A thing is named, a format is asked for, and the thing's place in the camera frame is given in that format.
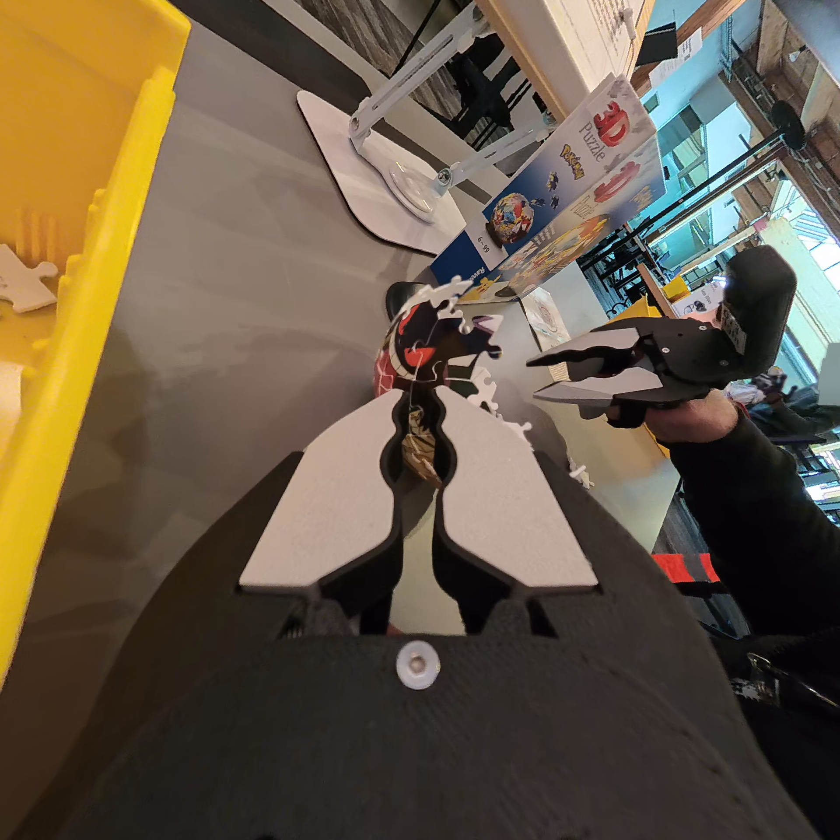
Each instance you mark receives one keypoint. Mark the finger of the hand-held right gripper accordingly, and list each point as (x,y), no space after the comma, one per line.
(590,344)
(604,390)

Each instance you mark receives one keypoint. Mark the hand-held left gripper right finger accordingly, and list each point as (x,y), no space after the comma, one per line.
(512,518)

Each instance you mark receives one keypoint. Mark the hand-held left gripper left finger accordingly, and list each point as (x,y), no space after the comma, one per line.
(328,499)

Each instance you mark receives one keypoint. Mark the partly built puzzle ball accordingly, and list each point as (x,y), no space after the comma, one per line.
(420,334)

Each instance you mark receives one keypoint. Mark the person's right forearm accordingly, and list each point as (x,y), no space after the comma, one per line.
(754,525)

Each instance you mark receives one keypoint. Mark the white puzzle piece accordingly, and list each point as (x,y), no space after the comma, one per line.
(19,282)
(581,474)

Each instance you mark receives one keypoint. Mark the blue puzzle box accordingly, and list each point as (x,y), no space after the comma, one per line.
(590,170)

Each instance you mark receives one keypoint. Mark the black round ball stand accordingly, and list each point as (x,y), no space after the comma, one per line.
(401,295)

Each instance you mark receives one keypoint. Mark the person's right hand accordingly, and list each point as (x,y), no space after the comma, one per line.
(695,420)

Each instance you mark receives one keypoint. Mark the white instruction leaflet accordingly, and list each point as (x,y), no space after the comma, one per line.
(544,318)

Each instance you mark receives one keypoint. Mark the white desk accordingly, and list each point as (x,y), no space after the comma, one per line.
(564,46)

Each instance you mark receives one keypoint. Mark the white monitor stand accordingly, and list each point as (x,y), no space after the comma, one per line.
(341,151)

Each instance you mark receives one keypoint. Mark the yellow plastic bin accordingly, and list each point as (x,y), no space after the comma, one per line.
(65,131)

